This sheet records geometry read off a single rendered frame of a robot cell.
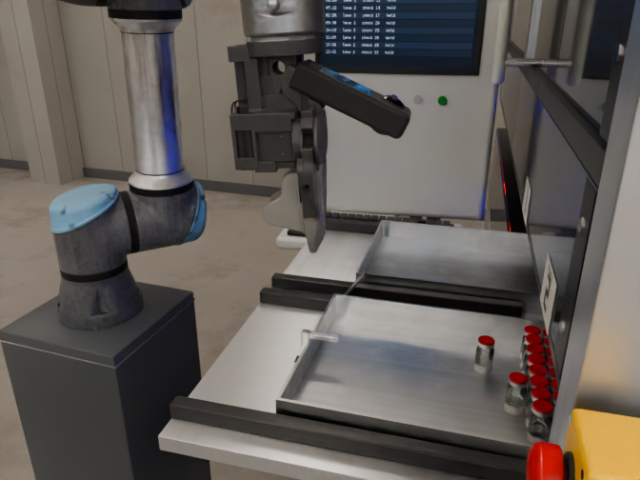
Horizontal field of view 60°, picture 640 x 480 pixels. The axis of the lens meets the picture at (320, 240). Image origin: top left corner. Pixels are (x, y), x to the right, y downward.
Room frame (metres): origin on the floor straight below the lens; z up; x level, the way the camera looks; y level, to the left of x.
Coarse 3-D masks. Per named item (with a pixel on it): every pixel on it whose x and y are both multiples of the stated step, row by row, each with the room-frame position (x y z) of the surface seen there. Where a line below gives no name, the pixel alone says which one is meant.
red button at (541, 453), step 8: (536, 448) 0.32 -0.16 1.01; (544, 448) 0.32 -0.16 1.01; (552, 448) 0.32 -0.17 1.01; (560, 448) 0.32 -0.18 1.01; (528, 456) 0.33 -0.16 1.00; (536, 456) 0.31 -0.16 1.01; (544, 456) 0.31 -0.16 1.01; (552, 456) 0.31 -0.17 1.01; (560, 456) 0.31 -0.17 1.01; (528, 464) 0.32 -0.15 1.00; (536, 464) 0.31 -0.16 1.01; (544, 464) 0.31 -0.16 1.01; (552, 464) 0.31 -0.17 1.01; (560, 464) 0.31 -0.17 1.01; (528, 472) 0.31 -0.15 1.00; (536, 472) 0.31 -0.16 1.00; (544, 472) 0.30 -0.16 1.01; (552, 472) 0.30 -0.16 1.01; (560, 472) 0.30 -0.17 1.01
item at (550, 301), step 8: (544, 272) 0.59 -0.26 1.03; (552, 272) 0.54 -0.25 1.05; (544, 280) 0.58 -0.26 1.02; (552, 280) 0.53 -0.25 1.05; (544, 288) 0.58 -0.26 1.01; (552, 288) 0.52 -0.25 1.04; (544, 296) 0.57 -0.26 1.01; (552, 296) 0.52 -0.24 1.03; (552, 304) 0.51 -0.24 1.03; (544, 312) 0.55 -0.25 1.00; (544, 320) 0.54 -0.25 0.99
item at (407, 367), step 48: (384, 336) 0.68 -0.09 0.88; (432, 336) 0.68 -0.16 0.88; (288, 384) 0.53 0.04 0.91; (336, 384) 0.57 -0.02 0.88; (384, 384) 0.57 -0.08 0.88; (432, 384) 0.57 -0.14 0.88; (480, 384) 0.57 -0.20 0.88; (384, 432) 0.47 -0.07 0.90; (432, 432) 0.45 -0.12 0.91; (480, 432) 0.49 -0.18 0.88
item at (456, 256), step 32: (384, 224) 1.07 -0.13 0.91; (416, 224) 1.05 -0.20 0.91; (384, 256) 0.96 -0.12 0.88; (416, 256) 0.96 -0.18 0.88; (448, 256) 0.96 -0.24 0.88; (480, 256) 0.96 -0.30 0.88; (512, 256) 0.96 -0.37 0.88; (416, 288) 0.80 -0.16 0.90; (448, 288) 0.78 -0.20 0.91; (480, 288) 0.77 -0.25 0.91; (512, 288) 0.83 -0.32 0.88
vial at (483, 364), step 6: (480, 348) 0.60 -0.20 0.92; (486, 348) 0.59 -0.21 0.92; (492, 348) 0.60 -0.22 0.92; (480, 354) 0.59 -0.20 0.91; (486, 354) 0.59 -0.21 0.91; (492, 354) 0.59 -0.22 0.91; (480, 360) 0.59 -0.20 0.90; (486, 360) 0.59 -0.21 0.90; (492, 360) 0.60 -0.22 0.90; (474, 366) 0.60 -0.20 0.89; (480, 366) 0.59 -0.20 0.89; (486, 366) 0.59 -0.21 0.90; (480, 372) 0.59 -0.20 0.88; (486, 372) 0.59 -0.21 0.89
